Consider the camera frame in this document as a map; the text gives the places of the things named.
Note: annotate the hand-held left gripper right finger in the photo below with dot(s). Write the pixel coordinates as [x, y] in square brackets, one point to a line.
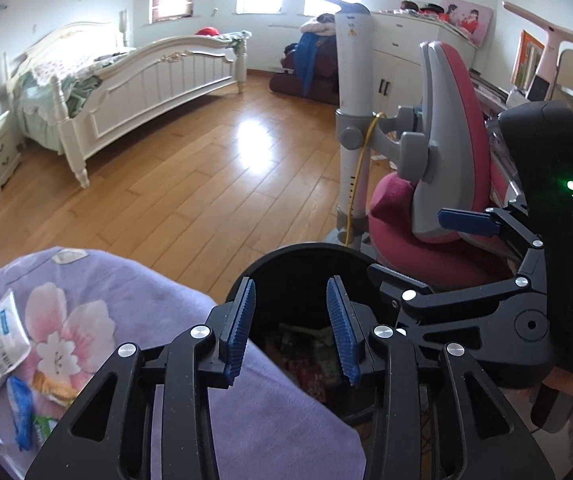
[341, 330]

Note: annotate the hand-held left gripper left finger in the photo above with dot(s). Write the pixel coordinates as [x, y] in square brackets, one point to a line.
[240, 330]

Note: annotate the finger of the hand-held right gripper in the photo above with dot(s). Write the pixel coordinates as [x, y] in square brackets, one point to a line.
[441, 300]
[466, 221]

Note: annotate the pile of discarded wrappers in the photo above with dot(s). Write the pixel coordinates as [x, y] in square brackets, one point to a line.
[296, 355]

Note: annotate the black waste bin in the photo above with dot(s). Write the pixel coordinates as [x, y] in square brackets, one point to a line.
[291, 270]

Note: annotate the yellow orange wrapper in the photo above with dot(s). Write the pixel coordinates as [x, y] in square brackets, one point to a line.
[51, 387]

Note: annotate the blue wrapper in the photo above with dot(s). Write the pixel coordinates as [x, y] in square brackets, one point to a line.
[20, 410]

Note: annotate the clear printed plastic pouch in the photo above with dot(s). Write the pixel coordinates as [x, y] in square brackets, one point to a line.
[1, 345]

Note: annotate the small dark screen device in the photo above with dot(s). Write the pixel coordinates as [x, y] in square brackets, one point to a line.
[537, 88]

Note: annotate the white study desk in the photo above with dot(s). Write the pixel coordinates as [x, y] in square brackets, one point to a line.
[496, 95]

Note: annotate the pink grey study chair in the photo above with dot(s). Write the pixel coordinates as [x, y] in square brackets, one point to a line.
[461, 110]

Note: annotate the upright colourful books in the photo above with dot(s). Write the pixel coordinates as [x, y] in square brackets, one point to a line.
[526, 60]

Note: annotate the purple floral cloth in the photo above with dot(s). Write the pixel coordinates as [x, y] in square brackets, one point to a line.
[131, 300]

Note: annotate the pink desk lamp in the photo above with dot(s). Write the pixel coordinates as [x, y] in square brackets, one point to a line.
[551, 45]

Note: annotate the pink photo print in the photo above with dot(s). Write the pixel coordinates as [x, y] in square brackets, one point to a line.
[466, 17]

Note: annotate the white low cabinet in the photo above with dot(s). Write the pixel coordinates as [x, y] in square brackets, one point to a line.
[401, 50]

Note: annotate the dark brown massage chair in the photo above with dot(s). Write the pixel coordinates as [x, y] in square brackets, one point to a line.
[291, 85]

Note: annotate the blue garment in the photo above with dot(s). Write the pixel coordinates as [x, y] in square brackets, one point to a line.
[311, 60]

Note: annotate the brown plush bundle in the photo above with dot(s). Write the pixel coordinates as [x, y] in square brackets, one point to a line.
[321, 25]

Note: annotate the cream wooden bed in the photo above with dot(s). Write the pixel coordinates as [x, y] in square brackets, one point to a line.
[156, 90]

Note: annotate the green ruffled bedspread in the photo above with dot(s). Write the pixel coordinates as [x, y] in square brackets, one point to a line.
[36, 110]

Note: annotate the red plush cushion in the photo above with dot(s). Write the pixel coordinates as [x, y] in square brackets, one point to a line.
[209, 31]

